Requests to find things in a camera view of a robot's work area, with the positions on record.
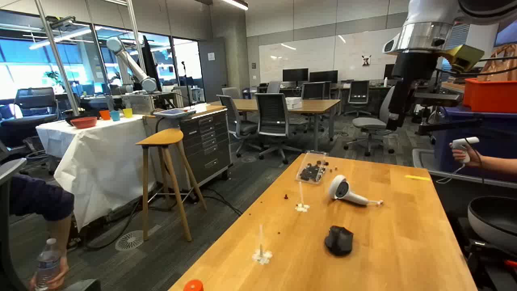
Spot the black chair backrest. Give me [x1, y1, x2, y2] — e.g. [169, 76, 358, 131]
[0, 157, 29, 291]

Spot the black computer monitor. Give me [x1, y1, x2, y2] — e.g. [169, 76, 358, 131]
[281, 67, 310, 85]
[308, 70, 340, 86]

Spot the red bowl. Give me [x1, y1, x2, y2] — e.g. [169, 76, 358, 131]
[67, 115, 98, 131]

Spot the white handheld controller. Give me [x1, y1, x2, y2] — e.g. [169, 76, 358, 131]
[447, 135, 481, 154]

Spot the grey drawer cabinet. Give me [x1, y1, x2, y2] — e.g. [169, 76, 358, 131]
[176, 104, 234, 190]

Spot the table with white cloth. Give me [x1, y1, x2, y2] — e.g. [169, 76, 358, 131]
[33, 114, 158, 232]

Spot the bystander hand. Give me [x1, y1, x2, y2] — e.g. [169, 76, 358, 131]
[27, 254, 72, 291]

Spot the operator hand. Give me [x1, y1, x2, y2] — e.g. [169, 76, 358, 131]
[450, 146, 484, 169]

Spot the wooden bar stool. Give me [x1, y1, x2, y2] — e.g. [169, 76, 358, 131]
[134, 127, 208, 245]

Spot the grey mesh office chair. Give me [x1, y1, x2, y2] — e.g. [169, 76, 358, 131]
[253, 91, 303, 165]

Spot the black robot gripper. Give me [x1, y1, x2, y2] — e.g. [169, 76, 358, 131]
[386, 51, 441, 131]

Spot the blue plastic bin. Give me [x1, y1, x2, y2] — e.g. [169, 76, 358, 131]
[431, 106, 517, 182]

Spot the long wooden desk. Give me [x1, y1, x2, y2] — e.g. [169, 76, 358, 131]
[231, 98, 342, 144]

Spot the orange ball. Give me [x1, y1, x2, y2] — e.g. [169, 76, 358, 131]
[182, 279, 206, 291]

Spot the yellowish wrist camera box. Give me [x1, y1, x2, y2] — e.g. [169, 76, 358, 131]
[449, 44, 486, 73]

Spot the white wall whiteboard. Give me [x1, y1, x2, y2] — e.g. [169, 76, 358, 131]
[256, 28, 402, 85]

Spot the bystander arm with dark sleeve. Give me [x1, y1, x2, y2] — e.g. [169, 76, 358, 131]
[6, 173, 75, 262]

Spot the orange plastic bin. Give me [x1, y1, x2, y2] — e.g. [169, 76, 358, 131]
[462, 78, 517, 115]

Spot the black computer mouse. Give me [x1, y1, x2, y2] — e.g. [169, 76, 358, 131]
[323, 225, 355, 259]

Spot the metal camera stand pole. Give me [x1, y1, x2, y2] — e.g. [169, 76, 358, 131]
[32, 0, 84, 117]

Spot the white VR controller with ring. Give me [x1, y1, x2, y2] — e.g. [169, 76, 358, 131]
[326, 173, 386, 209]

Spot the clear water bottle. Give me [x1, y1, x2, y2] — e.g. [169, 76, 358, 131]
[33, 237, 64, 291]

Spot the black round seat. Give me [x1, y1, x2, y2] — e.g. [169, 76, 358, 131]
[465, 195, 517, 256]

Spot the black office chair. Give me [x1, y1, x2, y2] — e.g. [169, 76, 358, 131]
[345, 80, 374, 119]

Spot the clear bag of dark pieces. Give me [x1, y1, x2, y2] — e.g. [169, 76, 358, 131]
[294, 152, 329, 188]

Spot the operator bare forearm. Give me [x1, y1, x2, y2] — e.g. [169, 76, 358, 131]
[475, 152, 517, 182]

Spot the office chair with grey seat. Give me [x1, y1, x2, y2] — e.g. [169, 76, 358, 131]
[350, 86, 400, 159]

